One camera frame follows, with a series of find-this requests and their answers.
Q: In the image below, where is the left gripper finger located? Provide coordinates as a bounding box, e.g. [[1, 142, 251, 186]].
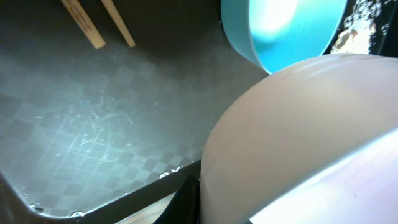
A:
[[154, 175, 200, 224]]

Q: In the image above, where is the pink white bowl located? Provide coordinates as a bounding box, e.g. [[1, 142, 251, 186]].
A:
[[200, 54, 397, 223]]

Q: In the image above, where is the light blue bowl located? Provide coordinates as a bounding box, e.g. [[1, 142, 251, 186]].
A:
[[220, 0, 347, 74]]

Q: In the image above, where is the rice food waste pile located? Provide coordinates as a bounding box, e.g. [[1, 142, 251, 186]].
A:
[[329, 0, 389, 55]]

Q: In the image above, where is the black waste tray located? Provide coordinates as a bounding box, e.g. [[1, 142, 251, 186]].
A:
[[323, 0, 398, 58]]

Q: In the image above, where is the brown serving tray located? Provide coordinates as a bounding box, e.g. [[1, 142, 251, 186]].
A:
[[1, 0, 266, 220]]

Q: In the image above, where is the right bamboo chopstick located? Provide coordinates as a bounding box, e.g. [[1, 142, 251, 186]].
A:
[[101, 0, 136, 47]]

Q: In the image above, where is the bamboo chopstick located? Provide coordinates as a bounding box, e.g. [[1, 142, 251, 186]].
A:
[[61, 0, 106, 49], [101, 0, 136, 47]]

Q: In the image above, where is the left bamboo chopstick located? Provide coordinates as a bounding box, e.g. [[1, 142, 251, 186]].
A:
[[61, 0, 106, 49]]

